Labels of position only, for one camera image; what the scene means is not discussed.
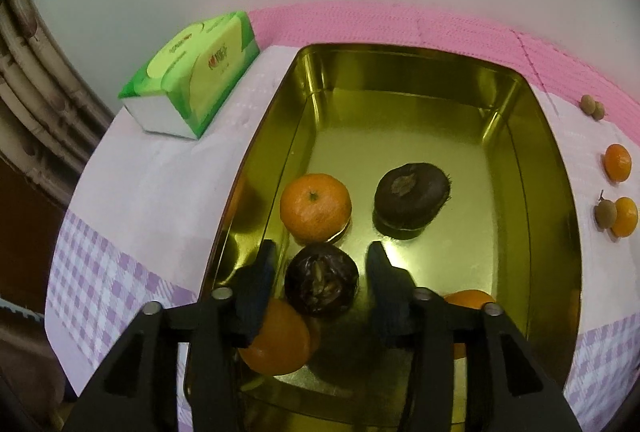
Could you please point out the dark brown furniture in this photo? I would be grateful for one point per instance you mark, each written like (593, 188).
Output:
(25, 222)

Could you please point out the purple checkered tablecloth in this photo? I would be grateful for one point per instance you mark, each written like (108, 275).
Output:
(150, 192)

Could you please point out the brown longan with stem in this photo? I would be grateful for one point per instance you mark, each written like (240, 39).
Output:
(604, 214)

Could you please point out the red and gold tin box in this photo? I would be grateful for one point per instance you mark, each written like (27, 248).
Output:
(400, 122)

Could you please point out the dark brown water chestnut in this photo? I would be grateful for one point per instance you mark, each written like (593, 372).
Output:
(411, 194)
(321, 279)

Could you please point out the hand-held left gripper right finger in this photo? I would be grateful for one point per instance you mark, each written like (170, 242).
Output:
(382, 297)

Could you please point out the beige patterned curtain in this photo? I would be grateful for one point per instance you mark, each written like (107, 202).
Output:
(30, 77)

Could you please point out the green tissue pack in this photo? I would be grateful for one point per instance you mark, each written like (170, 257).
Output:
(200, 62)

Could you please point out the pink foam mat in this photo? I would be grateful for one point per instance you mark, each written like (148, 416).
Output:
(450, 22)

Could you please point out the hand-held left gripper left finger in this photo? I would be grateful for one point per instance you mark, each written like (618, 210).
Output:
(262, 282)

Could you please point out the orange mandarin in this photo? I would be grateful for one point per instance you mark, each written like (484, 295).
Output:
(467, 299)
(315, 208)
(617, 162)
(627, 216)
(280, 342)

